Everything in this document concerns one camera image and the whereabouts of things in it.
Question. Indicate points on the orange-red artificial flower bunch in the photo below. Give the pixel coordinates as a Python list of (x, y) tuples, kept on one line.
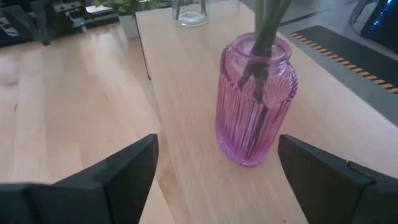
[(267, 31)]

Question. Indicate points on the black hazard-striped floor mat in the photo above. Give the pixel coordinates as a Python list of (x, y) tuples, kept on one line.
[(357, 53)]

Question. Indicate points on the pink ribbed glass vase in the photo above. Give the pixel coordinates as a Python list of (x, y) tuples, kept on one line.
[(248, 124)]

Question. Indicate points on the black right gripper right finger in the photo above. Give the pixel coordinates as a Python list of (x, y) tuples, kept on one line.
[(335, 196)]

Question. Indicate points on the black case with blue lights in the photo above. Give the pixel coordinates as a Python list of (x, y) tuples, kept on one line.
[(382, 21)]

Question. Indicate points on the clear glass vase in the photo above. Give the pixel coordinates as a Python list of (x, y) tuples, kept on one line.
[(189, 18)]

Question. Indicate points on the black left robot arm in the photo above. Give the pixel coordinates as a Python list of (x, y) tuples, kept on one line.
[(40, 25)]

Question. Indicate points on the green plant in white pot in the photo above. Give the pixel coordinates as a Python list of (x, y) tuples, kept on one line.
[(129, 26)]

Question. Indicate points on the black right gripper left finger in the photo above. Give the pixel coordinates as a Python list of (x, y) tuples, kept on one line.
[(93, 199)]

